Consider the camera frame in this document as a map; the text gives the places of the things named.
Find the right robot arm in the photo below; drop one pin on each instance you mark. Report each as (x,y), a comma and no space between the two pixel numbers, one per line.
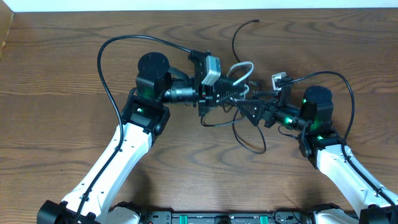
(326,150)

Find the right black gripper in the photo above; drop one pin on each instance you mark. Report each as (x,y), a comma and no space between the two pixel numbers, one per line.
(260,111)

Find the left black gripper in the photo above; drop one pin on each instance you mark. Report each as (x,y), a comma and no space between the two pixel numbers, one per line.
(225,98)

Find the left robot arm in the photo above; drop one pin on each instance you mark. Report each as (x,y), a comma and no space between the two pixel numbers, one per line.
(142,121)

